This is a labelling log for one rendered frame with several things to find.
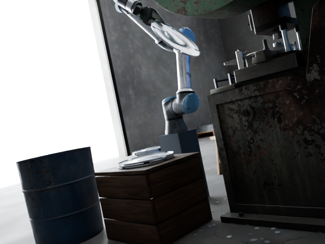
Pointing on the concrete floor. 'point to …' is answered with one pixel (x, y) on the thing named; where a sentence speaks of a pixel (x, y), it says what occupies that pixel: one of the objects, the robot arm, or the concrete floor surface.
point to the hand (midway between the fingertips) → (161, 23)
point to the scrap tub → (61, 196)
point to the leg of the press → (275, 144)
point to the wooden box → (154, 200)
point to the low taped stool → (217, 158)
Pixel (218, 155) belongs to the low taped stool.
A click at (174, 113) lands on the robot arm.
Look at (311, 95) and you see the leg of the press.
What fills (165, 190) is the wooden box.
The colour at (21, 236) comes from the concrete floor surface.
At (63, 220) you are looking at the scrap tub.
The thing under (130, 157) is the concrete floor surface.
